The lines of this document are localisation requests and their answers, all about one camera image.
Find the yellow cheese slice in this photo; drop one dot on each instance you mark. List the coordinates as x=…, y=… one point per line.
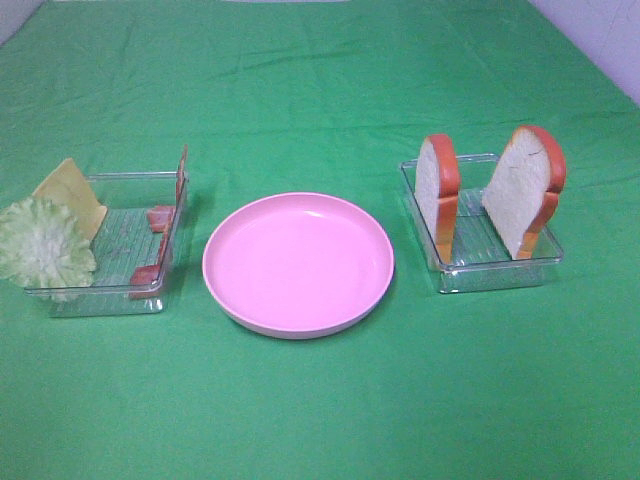
x=67, y=185

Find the green lettuce leaf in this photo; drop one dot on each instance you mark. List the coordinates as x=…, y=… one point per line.
x=42, y=246

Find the clear left ingredient tray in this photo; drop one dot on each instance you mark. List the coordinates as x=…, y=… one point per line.
x=123, y=243

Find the bread slice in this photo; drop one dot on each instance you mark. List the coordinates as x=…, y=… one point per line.
x=436, y=191
x=523, y=192

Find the pink round plate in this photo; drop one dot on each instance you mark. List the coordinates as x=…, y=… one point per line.
x=298, y=265

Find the clear right bread tray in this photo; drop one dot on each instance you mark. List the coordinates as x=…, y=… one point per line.
x=480, y=261

